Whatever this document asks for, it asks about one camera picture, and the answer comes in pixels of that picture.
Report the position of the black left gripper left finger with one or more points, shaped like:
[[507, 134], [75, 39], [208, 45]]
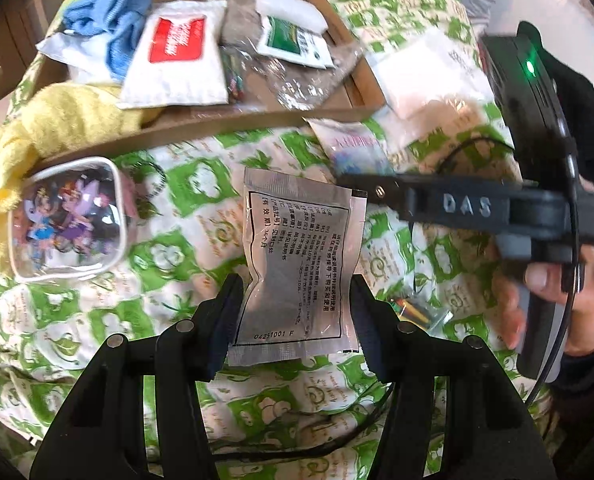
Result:
[[214, 329]]

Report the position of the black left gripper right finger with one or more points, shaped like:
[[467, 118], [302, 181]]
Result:
[[377, 329]]

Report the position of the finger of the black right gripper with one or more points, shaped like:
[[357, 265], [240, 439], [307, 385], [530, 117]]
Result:
[[466, 203]]

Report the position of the silver foil printed packet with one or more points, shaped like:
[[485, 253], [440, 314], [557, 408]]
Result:
[[302, 241]]

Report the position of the bag of coloured sticks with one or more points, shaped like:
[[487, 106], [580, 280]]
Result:
[[237, 64]]

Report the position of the white pouch red label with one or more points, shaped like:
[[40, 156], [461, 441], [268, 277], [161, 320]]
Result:
[[178, 60]]

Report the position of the blue towel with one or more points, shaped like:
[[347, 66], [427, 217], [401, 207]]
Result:
[[123, 20]]

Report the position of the person right hand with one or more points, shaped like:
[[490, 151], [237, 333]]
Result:
[[544, 280]]

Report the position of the small bag coloured sticks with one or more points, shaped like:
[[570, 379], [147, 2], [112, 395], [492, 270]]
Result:
[[428, 318]]

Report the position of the large white plastic mailer bag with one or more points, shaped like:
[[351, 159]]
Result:
[[430, 84]]

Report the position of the fairy print clear pouch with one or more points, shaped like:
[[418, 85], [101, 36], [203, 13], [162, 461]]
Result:
[[74, 221]]

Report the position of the colourful picture packet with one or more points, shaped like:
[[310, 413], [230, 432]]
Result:
[[351, 148]]

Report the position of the clear bag grey contents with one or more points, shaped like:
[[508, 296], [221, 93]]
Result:
[[302, 75]]

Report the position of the yellow towel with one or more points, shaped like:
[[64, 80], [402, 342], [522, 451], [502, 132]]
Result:
[[60, 118]]

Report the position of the green white sachet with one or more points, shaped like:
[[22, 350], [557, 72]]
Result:
[[288, 42]]

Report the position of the shallow cardboard box tray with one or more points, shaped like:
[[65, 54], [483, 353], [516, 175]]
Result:
[[357, 99]]

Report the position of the white foam sheet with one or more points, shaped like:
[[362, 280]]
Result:
[[301, 13]]

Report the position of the white blue printed packet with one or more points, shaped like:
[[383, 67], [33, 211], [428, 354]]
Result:
[[72, 52]]

